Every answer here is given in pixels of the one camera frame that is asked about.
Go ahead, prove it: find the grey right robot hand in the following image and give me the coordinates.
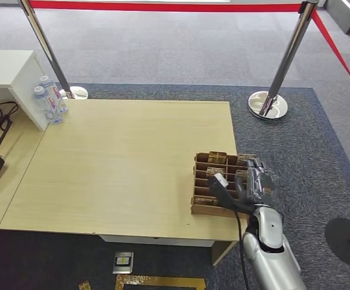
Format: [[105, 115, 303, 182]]
[[246, 158, 281, 208]]

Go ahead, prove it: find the wooden slotted card holder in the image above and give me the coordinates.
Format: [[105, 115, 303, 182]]
[[191, 151, 257, 220]]

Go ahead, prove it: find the dark grey rug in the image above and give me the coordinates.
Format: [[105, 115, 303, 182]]
[[0, 83, 350, 290]]

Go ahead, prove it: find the wooden desk leg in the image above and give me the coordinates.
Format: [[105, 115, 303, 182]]
[[211, 240, 238, 268]]

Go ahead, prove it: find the black round floor disc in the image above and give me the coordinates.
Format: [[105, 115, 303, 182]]
[[324, 217, 350, 269]]

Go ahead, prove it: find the red barrier belt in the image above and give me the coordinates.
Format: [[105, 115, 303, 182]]
[[310, 9, 350, 106], [28, 0, 303, 13]]

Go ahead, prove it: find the grey platform step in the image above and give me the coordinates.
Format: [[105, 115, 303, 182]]
[[325, 0, 350, 36]]

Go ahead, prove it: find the clear plastic water bottle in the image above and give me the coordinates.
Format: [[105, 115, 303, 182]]
[[39, 75, 69, 115], [33, 85, 63, 126]]

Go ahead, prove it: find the white cabinet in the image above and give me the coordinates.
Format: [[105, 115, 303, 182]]
[[0, 50, 50, 132]]

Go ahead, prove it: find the black wrist camera pale box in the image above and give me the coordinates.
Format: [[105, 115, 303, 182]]
[[207, 173, 255, 214]]

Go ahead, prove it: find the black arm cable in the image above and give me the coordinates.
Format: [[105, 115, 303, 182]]
[[234, 211, 250, 290]]

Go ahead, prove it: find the chrome stanchion post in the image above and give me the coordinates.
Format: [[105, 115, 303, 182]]
[[18, 0, 89, 100], [247, 0, 320, 121]]

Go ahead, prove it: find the gold floor frame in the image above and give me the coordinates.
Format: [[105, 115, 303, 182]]
[[115, 274, 207, 290]]

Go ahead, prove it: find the black cable bundle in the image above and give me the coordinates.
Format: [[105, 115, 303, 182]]
[[0, 101, 20, 155]]

